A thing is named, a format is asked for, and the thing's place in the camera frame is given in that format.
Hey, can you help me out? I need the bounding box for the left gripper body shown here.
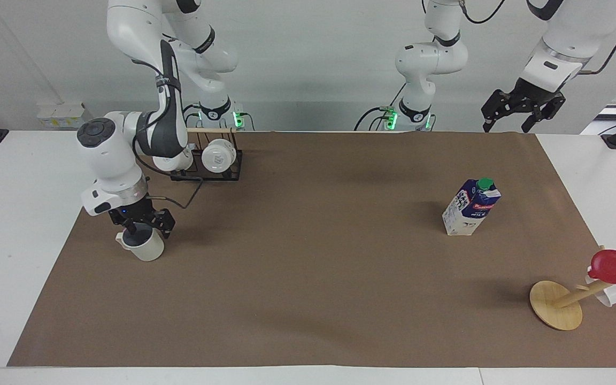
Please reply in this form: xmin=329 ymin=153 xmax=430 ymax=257
xmin=511 ymin=78 xmax=561 ymax=107

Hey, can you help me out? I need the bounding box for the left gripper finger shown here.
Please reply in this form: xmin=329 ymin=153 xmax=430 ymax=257
xmin=481 ymin=89 xmax=522 ymax=133
xmin=521 ymin=94 xmax=566 ymax=134

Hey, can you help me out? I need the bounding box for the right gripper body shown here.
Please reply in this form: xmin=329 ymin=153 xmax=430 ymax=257
xmin=107 ymin=198 xmax=155 ymax=229

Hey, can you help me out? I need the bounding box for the cream cup with handle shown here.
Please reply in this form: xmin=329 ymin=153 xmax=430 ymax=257
xmin=115 ymin=224 xmax=165 ymax=262

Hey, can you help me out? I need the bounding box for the white cup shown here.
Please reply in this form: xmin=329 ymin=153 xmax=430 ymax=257
xmin=586 ymin=273 xmax=616 ymax=307
xmin=202 ymin=139 xmax=236 ymax=173

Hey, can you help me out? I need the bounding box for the blue white milk carton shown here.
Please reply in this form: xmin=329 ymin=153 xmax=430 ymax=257
xmin=442 ymin=178 xmax=502 ymax=236

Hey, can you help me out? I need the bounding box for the white box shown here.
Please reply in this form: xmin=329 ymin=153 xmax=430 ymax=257
xmin=36 ymin=101 xmax=86 ymax=129

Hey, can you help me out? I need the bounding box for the wooden mug stand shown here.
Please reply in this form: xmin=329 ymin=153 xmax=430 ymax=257
xmin=529 ymin=245 xmax=616 ymax=331

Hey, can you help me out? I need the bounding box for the black wire dish rack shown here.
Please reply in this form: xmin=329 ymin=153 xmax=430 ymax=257
xmin=171 ymin=127 xmax=244 ymax=182

